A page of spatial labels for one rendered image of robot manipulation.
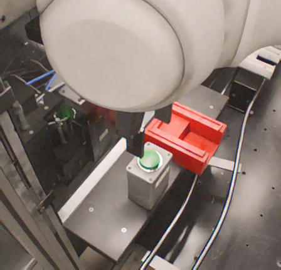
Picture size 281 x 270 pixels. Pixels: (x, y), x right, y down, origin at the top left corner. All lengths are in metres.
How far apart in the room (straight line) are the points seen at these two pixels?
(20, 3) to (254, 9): 0.26
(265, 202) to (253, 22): 0.89
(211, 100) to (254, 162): 0.30
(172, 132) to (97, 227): 0.27
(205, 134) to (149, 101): 0.66
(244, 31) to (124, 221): 0.57
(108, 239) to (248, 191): 0.51
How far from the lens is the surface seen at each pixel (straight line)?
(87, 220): 0.71
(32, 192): 0.56
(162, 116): 0.58
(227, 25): 0.18
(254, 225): 1.00
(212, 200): 1.00
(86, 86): 0.16
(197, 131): 0.81
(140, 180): 0.62
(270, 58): 1.22
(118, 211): 0.71
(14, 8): 0.37
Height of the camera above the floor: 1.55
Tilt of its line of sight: 51 degrees down
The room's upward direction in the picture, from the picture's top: straight up
